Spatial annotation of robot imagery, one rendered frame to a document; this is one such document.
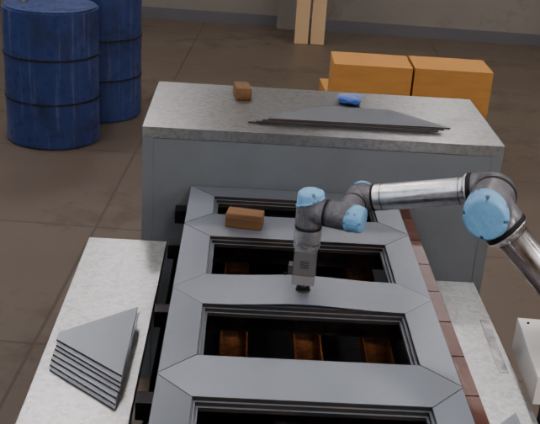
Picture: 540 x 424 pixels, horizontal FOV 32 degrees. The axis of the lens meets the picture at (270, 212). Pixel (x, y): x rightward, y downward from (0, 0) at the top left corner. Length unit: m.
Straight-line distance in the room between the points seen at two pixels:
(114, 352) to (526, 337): 1.15
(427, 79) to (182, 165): 2.92
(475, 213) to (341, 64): 3.65
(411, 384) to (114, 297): 0.96
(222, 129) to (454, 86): 2.95
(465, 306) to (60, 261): 2.32
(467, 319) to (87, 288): 1.18
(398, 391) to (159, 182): 1.46
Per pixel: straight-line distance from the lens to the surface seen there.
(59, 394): 2.40
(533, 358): 2.68
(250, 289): 2.66
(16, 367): 3.91
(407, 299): 2.70
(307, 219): 2.53
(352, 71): 5.94
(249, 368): 2.32
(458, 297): 3.13
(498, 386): 2.70
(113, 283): 2.90
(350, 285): 2.73
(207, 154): 3.37
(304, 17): 9.49
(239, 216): 3.03
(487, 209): 2.35
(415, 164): 3.42
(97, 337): 2.54
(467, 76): 6.07
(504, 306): 4.63
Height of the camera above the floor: 2.10
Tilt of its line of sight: 23 degrees down
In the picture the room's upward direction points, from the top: 4 degrees clockwise
